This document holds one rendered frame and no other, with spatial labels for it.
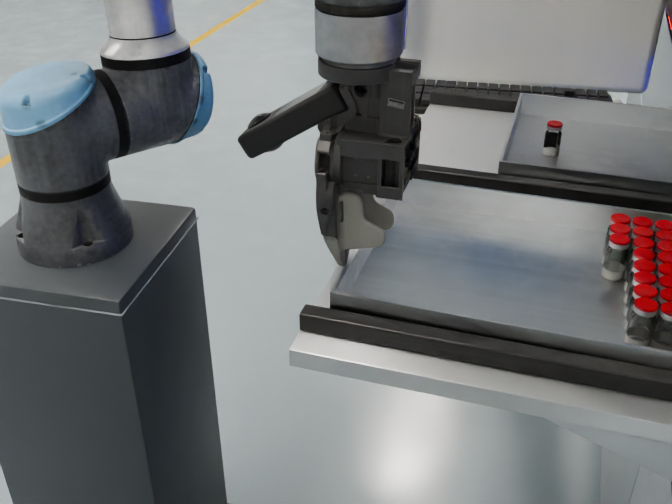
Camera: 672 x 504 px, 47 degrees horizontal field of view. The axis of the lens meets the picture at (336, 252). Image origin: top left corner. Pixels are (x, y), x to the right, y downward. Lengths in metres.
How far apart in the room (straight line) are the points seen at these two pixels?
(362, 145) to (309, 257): 1.85
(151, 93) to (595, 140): 0.62
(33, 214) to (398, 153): 0.54
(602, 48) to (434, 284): 0.89
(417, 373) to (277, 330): 1.52
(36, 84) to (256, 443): 1.11
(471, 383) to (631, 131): 0.64
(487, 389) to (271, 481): 1.15
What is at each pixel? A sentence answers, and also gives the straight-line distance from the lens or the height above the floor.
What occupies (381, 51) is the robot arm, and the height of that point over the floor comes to 1.14.
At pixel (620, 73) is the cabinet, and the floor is 0.84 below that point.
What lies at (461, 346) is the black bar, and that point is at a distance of 0.70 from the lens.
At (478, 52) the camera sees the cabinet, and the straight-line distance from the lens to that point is 1.59.
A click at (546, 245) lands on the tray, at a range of 0.89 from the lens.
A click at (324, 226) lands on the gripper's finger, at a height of 0.97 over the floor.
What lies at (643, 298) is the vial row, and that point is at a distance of 0.75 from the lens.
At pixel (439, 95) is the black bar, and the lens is 1.26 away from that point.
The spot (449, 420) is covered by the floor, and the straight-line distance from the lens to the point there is 1.93.
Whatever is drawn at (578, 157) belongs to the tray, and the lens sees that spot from 1.12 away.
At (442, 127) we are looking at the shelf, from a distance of 1.18.
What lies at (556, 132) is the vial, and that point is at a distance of 1.10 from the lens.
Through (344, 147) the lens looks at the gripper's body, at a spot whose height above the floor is 1.05.
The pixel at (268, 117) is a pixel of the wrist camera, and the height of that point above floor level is 1.06.
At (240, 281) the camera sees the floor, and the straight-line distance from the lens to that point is 2.40.
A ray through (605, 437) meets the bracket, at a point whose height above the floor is 0.77.
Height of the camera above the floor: 1.33
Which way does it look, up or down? 32 degrees down
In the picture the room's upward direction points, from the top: straight up
